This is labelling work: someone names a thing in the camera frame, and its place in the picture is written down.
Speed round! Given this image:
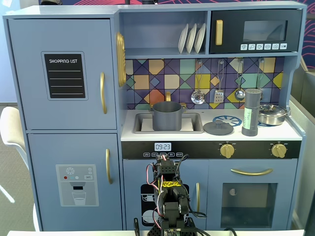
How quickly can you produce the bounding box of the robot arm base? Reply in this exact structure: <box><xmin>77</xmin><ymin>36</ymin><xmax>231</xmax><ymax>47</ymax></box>
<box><xmin>147</xmin><ymin>216</ymin><xmax>198</xmax><ymax>236</ymax></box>

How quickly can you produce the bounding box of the gray printed pot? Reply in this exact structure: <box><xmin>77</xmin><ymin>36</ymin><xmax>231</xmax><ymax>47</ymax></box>
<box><xmin>148</xmin><ymin>101</ymin><xmax>186</xmax><ymax>131</ymax></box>

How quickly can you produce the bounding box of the gray toy sink basin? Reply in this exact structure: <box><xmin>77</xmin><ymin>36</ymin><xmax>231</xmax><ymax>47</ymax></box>
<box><xmin>132</xmin><ymin>112</ymin><xmax>204</xmax><ymax>135</ymax></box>

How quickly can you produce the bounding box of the gold toy faucet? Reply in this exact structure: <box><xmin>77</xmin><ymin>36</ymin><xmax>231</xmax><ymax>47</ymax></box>
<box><xmin>147</xmin><ymin>91</ymin><xmax>188</xmax><ymax>114</ymax></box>

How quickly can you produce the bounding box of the metal toy skimmer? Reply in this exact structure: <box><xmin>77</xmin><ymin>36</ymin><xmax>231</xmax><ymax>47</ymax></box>
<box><xmin>191</xmin><ymin>60</ymin><xmax>206</xmax><ymax>105</ymax></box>

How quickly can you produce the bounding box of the gray printed pot lid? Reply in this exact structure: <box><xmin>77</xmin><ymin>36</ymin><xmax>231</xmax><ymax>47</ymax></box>
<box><xmin>203</xmin><ymin>119</ymin><xmax>234</xmax><ymax>135</ymax></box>

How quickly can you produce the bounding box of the blue dishwasher door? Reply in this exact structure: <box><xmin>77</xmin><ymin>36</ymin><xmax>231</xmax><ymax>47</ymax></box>
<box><xmin>122</xmin><ymin>159</ymin><xmax>209</xmax><ymax>231</ymax></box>

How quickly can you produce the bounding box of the metal toy slotted spatula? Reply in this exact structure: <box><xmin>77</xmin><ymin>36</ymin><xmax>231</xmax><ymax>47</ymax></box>
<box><xmin>213</xmin><ymin>60</ymin><xmax>225</xmax><ymax>104</ymax></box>

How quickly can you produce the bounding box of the gold toy phone handset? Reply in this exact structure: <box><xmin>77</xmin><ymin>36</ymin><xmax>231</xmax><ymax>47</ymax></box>
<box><xmin>115</xmin><ymin>31</ymin><xmax>126</xmax><ymax>87</ymax></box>

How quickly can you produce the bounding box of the gold stove knob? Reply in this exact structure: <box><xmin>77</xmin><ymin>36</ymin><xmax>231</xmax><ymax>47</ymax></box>
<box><xmin>220</xmin><ymin>143</ymin><xmax>236</xmax><ymax>159</ymax></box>
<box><xmin>271</xmin><ymin>144</ymin><xmax>287</xmax><ymax>159</ymax></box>

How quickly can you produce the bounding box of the white toy plate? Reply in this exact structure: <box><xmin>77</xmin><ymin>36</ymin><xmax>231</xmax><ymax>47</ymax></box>
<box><xmin>178</xmin><ymin>23</ymin><xmax>189</xmax><ymax>54</ymax></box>
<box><xmin>186</xmin><ymin>23</ymin><xmax>198</xmax><ymax>54</ymax></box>
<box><xmin>194</xmin><ymin>23</ymin><xmax>207</xmax><ymax>54</ymax></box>

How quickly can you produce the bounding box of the metal toy ladle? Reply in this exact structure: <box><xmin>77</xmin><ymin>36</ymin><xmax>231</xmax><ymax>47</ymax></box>
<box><xmin>234</xmin><ymin>59</ymin><xmax>246</xmax><ymax>101</ymax></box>

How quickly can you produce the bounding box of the blue oven door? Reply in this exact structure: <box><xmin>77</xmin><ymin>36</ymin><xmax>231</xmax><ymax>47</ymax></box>
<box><xmin>208</xmin><ymin>159</ymin><xmax>298</xmax><ymax>231</ymax></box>

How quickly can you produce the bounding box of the black shopping list chalkboard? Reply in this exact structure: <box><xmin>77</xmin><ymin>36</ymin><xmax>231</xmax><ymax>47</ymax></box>
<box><xmin>41</xmin><ymin>51</ymin><xmax>89</xmax><ymax>101</ymax></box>

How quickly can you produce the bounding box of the metal hanging toy utensil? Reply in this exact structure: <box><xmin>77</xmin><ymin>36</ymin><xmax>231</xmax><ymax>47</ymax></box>
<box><xmin>255</xmin><ymin>59</ymin><xmax>265</xmax><ymax>90</ymax></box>

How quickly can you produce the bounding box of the black table clamp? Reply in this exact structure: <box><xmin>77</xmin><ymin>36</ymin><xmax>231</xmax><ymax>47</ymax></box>
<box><xmin>133</xmin><ymin>217</ymin><xmax>141</xmax><ymax>236</ymax></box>

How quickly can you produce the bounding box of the robot controller board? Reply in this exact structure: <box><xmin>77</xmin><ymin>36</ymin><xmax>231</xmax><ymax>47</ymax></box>
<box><xmin>163</xmin><ymin>228</ymin><xmax>182</xmax><ymax>236</ymax></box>

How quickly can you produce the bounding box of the black toy microwave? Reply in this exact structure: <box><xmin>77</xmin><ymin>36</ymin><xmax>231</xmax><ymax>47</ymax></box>
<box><xmin>209</xmin><ymin>9</ymin><xmax>303</xmax><ymax>54</ymax></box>

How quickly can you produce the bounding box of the steel toy pot with lid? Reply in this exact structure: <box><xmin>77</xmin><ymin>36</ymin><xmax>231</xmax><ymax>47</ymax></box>
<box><xmin>257</xmin><ymin>103</ymin><xmax>288</xmax><ymax>126</ymax></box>

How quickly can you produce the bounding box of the blue wooden toy kitchen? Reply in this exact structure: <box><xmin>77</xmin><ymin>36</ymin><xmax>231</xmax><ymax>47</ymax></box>
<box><xmin>2</xmin><ymin>1</ymin><xmax>308</xmax><ymax>232</ymax></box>

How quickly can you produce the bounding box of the blue lower fridge door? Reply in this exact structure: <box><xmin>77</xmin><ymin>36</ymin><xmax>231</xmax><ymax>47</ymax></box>
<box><xmin>27</xmin><ymin>133</ymin><xmax>123</xmax><ymax>231</ymax></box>

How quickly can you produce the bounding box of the blue fridge door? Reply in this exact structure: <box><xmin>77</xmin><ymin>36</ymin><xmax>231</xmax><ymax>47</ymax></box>
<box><xmin>27</xmin><ymin>133</ymin><xmax>123</xmax><ymax>231</ymax></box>
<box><xmin>7</xmin><ymin>19</ymin><xmax>118</xmax><ymax>130</ymax></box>

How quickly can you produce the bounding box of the blue upper fridge door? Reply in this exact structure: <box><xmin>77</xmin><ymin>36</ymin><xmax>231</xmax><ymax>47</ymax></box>
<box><xmin>7</xmin><ymin>19</ymin><xmax>118</xmax><ymax>130</ymax></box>

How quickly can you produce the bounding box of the white chair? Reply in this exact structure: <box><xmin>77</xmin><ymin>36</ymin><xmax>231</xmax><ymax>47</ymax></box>
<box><xmin>0</xmin><ymin>106</ymin><xmax>35</xmax><ymax>232</ymax></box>

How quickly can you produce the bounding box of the gold upper fridge handle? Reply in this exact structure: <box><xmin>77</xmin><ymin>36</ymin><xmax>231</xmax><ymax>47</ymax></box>
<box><xmin>99</xmin><ymin>71</ymin><xmax>108</xmax><ymax>115</ymax></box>

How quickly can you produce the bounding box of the gold fridge handle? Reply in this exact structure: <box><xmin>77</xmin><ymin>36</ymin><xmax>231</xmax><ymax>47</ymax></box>
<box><xmin>99</xmin><ymin>71</ymin><xmax>108</xmax><ymax>115</ymax></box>
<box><xmin>105</xmin><ymin>148</ymin><xmax>114</xmax><ymax>185</ymax></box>

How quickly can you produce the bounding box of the gold lower fridge handle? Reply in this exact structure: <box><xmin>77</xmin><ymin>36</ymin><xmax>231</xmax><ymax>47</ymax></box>
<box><xmin>105</xmin><ymin>148</ymin><xmax>114</xmax><ymax>185</ymax></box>

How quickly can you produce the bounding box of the thin black camera cable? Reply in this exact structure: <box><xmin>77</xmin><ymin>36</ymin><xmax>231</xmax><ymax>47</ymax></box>
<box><xmin>187</xmin><ymin>195</ymin><xmax>208</xmax><ymax>218</ymax></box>

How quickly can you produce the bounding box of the gold microwave handle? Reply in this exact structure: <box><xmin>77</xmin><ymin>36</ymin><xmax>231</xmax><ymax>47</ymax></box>
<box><xmin>215</xmin><ymin>19</ymin><xmax>223</xmax><ymax>46</ymax></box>

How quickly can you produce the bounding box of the gold oven handle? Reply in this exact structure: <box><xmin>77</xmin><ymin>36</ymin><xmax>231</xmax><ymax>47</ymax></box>
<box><xmin>230</xmin><ymin>168</ymin><xmax>273</xmax><ymax>177</ymax></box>

